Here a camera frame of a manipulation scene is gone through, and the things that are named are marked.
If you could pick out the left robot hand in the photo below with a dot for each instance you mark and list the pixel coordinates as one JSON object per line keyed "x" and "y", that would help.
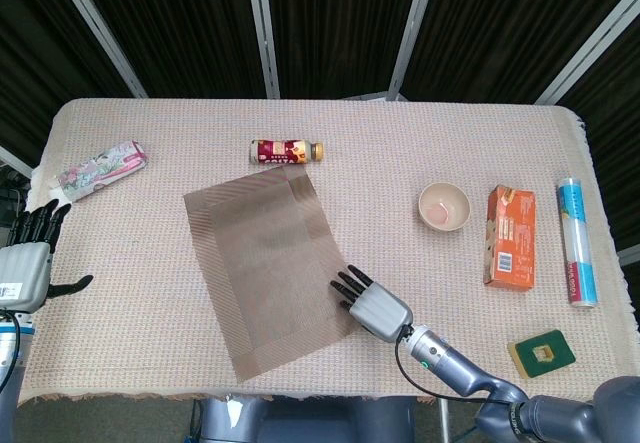
{"x": 25, "y": 273}

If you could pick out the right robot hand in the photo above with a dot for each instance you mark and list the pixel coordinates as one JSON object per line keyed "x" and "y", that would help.
{"x": 380, "y": 313}

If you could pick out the beige bowl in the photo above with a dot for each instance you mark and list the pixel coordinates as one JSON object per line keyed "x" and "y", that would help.
{"x": 444, "y": 208}

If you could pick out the brown woven placemat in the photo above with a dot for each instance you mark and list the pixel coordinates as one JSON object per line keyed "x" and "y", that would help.
{"x": 265, "y": 263}

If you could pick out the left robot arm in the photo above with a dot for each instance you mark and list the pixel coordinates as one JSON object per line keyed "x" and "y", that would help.
{"x": 10, "y": 353}

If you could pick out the beige woven tablecloth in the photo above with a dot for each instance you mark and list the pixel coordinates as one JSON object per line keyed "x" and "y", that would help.
{"x": 150, "y": 288}

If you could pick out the pink floral tissue pack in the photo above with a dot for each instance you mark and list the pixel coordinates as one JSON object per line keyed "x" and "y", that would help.
{"x": 100, "y": 170}

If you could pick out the grey metal table leg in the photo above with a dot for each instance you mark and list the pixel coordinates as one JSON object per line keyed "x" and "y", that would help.
{"x": 445, "y": 423}

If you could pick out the blue grey robot torso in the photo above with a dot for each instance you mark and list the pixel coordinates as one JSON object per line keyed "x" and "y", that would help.
{"x": 300, "y": 423}

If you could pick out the orange carton box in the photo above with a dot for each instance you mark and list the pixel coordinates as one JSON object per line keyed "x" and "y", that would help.
{"x": 510, "y": 238}

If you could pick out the green yellow sponge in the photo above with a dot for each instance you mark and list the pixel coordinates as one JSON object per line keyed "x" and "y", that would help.
{"x": 542, "y": 353}

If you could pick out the Costa coffee bottle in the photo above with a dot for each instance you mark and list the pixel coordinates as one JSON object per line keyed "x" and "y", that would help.
{"x": 280, "y": 153}

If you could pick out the blue white plastic wrap roll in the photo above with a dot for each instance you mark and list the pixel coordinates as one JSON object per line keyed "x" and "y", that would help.
{"x": 577, "y": 243}

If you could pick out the dark pleated screen panel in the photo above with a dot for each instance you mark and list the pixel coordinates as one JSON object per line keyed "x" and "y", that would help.
{"x": 340, "y": 28}
{"x": 175, "y": 28}
{"x": 615, "y": 138}
{"x": 30, "y": 63}
{"x": 500, "y": 28}

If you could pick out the grey screen frame post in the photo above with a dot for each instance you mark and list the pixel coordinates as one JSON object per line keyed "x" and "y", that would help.
{"x": 590, "y": 55}
{"x": 12, "y": 160}
{"x": 263, "y": 28}
{"x": 98, "y": 28}
{"x": 414, "y": 28}
{"x": 631, "y": 257}

